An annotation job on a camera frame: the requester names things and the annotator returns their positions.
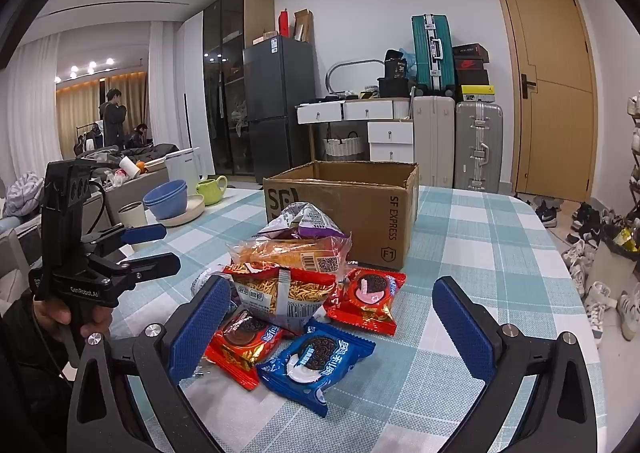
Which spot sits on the white sheer curtain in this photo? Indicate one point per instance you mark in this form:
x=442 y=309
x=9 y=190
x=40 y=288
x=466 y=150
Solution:
x=35 y=108

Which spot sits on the white wardrobe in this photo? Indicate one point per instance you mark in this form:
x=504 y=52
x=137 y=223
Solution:
x=192 y=83

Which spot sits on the person's left hand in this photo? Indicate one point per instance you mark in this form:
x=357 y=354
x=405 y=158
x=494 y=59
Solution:
x=52 y=313

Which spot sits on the blue cup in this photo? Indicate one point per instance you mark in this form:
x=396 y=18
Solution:
x=170 y=212

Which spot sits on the yellow black striped box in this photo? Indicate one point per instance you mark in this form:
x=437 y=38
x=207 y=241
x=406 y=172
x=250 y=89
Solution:
x=370 y=93

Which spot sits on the dark shallow basket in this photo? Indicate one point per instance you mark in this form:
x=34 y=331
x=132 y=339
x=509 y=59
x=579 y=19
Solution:
x=612 y=239

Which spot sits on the wooden door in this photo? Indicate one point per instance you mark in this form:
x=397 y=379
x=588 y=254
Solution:
x=545 y=83

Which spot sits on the white paper cup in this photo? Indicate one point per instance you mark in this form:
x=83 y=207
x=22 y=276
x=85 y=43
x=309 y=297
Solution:
x=128 y=167

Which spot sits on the upright brown cardboard carton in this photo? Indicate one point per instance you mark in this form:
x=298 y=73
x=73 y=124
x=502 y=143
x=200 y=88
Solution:
x=303 y=25

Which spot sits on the beige sofa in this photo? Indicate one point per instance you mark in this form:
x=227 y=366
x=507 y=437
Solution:
x=150 y=183

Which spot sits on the yellow drink pouch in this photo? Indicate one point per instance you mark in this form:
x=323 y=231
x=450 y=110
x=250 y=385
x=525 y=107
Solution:
x=627 y=239

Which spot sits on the black shoe box red stripe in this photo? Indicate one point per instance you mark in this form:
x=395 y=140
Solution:
x=470 y=51

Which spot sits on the light blue plastic bag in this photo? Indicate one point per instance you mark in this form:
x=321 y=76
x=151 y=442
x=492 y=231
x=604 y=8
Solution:
x=410 y=64

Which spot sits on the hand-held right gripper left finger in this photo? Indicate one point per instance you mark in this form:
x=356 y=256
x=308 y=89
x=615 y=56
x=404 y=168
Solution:
x=200 y=328

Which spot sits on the wicker basket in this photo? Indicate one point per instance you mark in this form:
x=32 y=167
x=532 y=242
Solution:
x=342 y=148

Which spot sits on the green mug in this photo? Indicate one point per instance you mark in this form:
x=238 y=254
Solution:
x=210 y=190

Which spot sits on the plain black shoe box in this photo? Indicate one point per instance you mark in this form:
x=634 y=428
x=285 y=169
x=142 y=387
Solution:
x=472 y=77

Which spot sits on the beige suitcase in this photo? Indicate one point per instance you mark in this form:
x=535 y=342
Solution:
x=432 y=143

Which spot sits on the glass door cabinet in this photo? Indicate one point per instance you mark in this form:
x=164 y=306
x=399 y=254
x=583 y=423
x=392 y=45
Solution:
x=225 y=83

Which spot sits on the purple snack bag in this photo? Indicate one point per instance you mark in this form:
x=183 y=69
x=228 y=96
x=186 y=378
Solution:
x=305 y=220

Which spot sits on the white countertop appliance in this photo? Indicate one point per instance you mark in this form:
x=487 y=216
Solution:
x=187 y=163

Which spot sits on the orange bread packet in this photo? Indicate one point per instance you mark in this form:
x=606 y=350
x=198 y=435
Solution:
x=295 y=253

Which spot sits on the red carton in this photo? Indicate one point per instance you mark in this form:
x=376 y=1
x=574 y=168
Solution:
x=284 y=23

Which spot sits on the blue cookie packet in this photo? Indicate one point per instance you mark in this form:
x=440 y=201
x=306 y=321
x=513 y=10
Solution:
x=315 y=363

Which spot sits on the grey striped cloth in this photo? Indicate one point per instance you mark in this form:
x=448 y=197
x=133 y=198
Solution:
x=22 y=195

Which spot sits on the brown cardboard box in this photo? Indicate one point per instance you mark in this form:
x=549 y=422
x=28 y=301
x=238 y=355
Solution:
x=350 y=213

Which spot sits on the scattered pairs of sneakers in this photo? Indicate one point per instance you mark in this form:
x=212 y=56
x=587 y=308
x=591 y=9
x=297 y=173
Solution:
x=547 y=217

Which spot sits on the pile of dark clothes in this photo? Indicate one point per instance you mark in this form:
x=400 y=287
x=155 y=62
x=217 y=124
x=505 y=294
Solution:
x=150 y=153

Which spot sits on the silver suitcase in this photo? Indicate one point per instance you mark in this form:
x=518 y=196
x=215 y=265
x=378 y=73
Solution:
x=477 y=148

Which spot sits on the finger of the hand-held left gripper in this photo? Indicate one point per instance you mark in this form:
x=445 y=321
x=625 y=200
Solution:
x=150 y=267
x=145 y=233

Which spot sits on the black storage box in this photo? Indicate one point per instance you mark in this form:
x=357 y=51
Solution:
x=395 y=88

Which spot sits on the flat cardboard box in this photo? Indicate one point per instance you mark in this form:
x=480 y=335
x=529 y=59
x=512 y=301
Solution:
x=265 y=38

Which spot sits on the beige curtain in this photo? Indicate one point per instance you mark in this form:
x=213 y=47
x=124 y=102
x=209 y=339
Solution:
x=75 y=108

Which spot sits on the white drawer desk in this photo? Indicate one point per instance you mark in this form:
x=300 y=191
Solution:
x=385 y=133

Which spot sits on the beige bowl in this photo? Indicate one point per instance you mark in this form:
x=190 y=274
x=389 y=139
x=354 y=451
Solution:
x=192 y=213

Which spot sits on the oval mirror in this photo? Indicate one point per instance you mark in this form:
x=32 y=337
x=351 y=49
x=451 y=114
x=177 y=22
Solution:
x=335 y=70

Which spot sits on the beige cup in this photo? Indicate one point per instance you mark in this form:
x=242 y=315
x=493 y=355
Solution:
x=132 y=215

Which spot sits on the black bag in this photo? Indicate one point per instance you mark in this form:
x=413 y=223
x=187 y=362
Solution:
x=395 y=64

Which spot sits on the teal suitcase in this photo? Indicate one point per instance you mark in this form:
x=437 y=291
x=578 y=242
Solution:
x=431 y=53

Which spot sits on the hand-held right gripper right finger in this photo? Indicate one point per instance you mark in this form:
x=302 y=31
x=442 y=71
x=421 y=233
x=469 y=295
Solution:
x=462 y=328

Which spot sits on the person's left forearm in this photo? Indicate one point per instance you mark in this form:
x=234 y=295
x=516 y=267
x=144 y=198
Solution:
x=25 y=383

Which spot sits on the teal checked tablecloth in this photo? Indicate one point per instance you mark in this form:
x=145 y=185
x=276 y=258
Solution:
x=450 y=233

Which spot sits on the dark grey fridge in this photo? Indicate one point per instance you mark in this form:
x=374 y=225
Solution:
x=280 y=108

